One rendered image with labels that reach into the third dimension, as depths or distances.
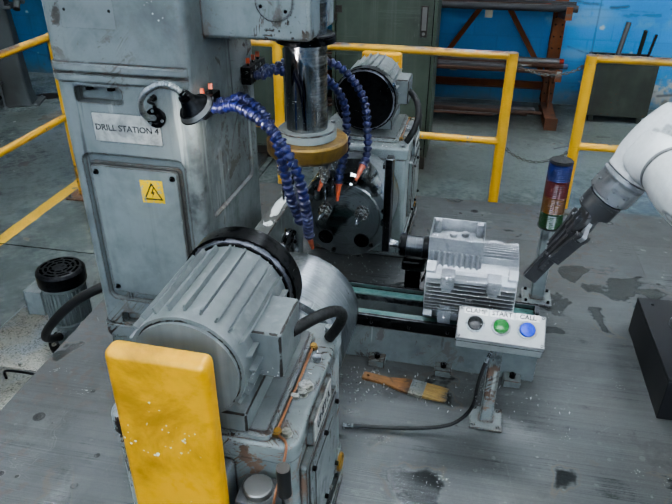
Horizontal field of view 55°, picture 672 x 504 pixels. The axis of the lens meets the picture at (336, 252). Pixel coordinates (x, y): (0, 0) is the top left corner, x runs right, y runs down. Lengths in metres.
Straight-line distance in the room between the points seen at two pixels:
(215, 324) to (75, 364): 0.93
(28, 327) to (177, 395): 1.83
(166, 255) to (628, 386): 1.11
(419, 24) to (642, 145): 3.30
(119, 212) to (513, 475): 0.99
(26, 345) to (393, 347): 1.39
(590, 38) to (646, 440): 5.25
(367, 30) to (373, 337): 3.20
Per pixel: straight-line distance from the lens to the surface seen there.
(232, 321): 0.84
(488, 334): 1.31
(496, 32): 6.43
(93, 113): 1.43
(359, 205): 1.72
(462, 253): 1.45
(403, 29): 4.51
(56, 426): 1.57
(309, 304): 1.19
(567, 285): 2.01
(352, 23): 4.55
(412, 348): 1.58
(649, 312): 1.77
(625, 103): 6.20
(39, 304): 2.37
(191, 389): 0.78
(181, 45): 1.30
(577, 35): 6.49
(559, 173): 1.72
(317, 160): 1.38
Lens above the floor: 1.82
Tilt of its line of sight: 30 degrees down
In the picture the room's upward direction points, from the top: straight up
